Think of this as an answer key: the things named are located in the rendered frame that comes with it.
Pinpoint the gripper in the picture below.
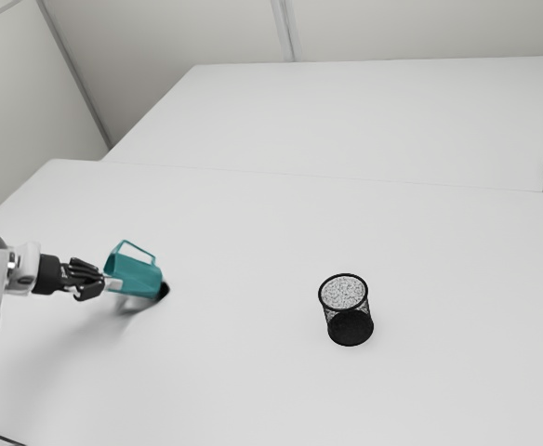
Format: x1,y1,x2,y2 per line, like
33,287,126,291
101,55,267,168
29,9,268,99
31,254,124,303

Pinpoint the teal faceted mug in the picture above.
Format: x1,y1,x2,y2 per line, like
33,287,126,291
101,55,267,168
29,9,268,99
103,239,163,299

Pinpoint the black mesh pen holder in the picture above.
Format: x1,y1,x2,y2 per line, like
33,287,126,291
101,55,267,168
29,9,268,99
317,273,376,348

